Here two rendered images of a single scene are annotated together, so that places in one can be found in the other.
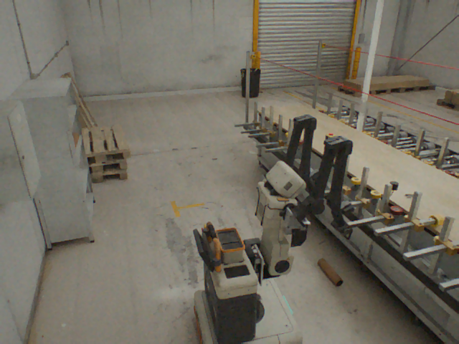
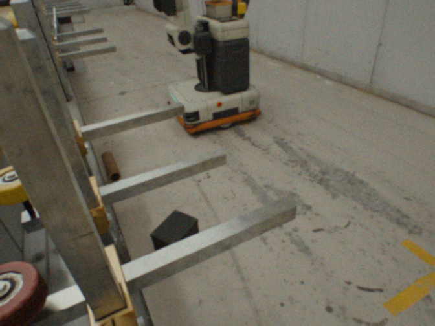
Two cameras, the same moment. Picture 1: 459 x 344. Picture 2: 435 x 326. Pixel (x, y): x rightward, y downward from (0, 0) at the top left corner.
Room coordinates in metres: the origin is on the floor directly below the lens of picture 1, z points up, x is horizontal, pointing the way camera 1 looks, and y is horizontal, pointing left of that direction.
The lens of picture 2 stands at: (4.34, -0.38, 1.20)
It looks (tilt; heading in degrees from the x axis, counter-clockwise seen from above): 34 degrees down; 174
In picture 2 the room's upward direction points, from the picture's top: 4 degrees counter-clockwise
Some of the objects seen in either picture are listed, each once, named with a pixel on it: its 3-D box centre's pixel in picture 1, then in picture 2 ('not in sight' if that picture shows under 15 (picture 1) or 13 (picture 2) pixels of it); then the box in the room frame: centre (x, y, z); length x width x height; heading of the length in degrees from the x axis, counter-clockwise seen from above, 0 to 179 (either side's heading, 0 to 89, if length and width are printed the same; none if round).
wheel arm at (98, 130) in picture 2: (282, 149); (109, 128); (3.57, -0.58, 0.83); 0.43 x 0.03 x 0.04; 108
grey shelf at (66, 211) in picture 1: (60, 161); not in sight; (3.37, 1.78, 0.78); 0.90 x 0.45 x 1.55; 18
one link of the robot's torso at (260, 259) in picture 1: (266, 256); (189, 42); (1.94, -0.26, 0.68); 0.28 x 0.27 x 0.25; 14
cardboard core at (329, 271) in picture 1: (330, 271); (111, 165); (2.51, -0.92, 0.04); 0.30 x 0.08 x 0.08; 18
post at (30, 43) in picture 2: (280, 134); (76, 174); (3.88, -0.58, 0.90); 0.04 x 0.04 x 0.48; 18
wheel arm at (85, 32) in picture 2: (372, 221); (68, 35); (2.14, -1.04, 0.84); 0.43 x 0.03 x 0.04; 108
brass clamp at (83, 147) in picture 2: not in sight; (72, 140); (3.62, -0.67, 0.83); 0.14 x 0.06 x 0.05; 18
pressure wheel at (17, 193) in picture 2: not in sight; (24, 198); (3.87, -0.69, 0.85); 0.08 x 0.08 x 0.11
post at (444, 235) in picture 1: (439, 249); not in sight; (1.74, -1.29, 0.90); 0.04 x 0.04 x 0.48; 18
